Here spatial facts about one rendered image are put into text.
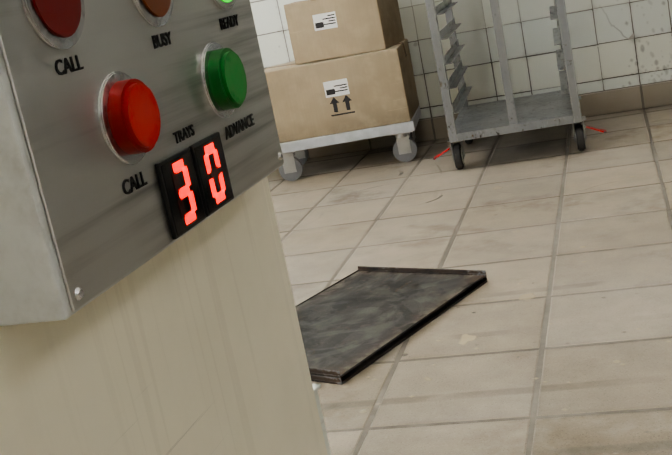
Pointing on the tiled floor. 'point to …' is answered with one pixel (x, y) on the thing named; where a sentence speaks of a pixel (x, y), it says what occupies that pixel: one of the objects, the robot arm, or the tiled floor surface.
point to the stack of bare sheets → (375, 315)
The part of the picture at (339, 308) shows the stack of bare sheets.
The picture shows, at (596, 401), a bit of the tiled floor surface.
